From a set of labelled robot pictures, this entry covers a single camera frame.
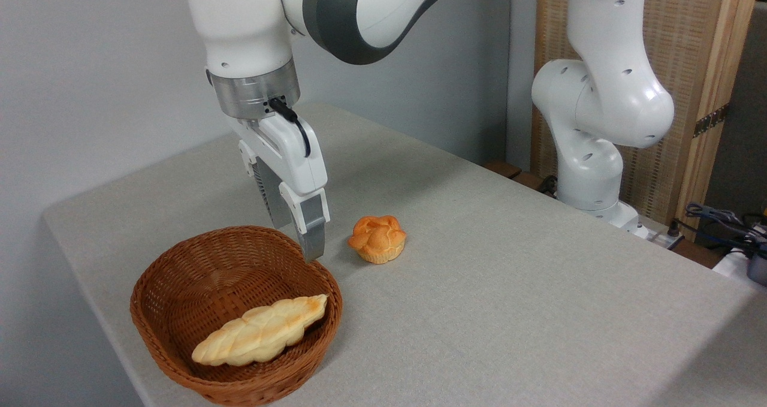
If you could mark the round orange muffin bread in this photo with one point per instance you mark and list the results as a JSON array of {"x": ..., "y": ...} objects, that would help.
[{"x": 377, "y": 239}]

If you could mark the metal screen hinge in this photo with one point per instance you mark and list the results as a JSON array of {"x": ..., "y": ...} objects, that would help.
[{"x": 711, "y": 120}]

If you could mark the white power strip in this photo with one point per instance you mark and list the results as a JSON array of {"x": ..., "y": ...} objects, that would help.
[{"x": 656, "y": 238}]

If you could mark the brown wooden base board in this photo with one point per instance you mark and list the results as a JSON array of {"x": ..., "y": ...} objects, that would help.
[{"x": 506, "y": 170}]

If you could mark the long braided bread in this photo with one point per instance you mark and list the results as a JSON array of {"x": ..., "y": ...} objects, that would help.
[{"x": 257, "y": 332}]

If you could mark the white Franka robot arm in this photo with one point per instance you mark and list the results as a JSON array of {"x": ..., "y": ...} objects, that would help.
[{"x": 239, "y": 23}]

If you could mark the rattan and wood folding screen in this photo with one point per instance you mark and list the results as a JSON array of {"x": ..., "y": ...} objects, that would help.
[{"x": 683, "y": 35}]

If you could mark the black plug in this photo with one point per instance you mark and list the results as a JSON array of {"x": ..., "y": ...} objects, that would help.
[{"x": 673, "y": 228}]

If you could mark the brown wicker basket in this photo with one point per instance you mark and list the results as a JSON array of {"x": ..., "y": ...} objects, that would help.
[{"x": 180, "y": 287}]

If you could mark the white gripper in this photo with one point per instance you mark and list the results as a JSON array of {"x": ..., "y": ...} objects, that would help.
[{"x": 293, "y": 155}]

